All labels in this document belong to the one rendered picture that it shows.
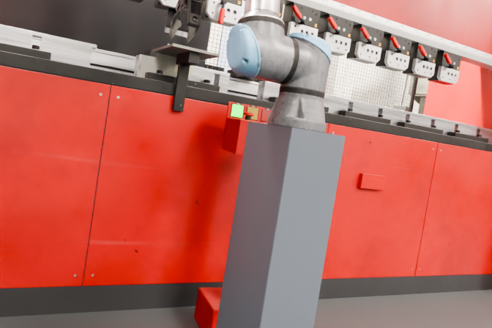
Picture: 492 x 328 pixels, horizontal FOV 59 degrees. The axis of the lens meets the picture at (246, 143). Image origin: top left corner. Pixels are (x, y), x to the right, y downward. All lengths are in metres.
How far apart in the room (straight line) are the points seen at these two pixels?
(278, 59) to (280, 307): 0.59
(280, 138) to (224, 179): 0.78
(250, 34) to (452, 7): 1.89
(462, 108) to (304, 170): 2.41
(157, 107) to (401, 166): 1.29
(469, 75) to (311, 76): 2.39
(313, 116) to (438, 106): 2.47
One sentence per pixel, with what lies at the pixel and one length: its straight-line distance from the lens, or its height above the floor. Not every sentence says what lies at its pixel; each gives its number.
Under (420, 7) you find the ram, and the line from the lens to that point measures 2.59.
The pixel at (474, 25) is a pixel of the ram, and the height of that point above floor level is 1.53.
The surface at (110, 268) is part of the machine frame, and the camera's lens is 1.75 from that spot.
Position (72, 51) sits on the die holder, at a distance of 1.74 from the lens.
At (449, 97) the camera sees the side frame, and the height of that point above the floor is 1.18.
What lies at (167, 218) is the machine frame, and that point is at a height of 0.36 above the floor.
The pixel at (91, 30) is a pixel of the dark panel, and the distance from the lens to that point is 2.29.
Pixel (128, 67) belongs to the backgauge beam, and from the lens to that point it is 2.03.
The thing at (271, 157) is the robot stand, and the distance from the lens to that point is 1.05.
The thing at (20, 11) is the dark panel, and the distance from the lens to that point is 2.28.
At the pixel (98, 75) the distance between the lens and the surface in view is 1.62.
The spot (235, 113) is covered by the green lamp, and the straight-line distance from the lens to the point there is 1.65.
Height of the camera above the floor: 0.77
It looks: 2 degrees down
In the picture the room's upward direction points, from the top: 9 degrees clockwise
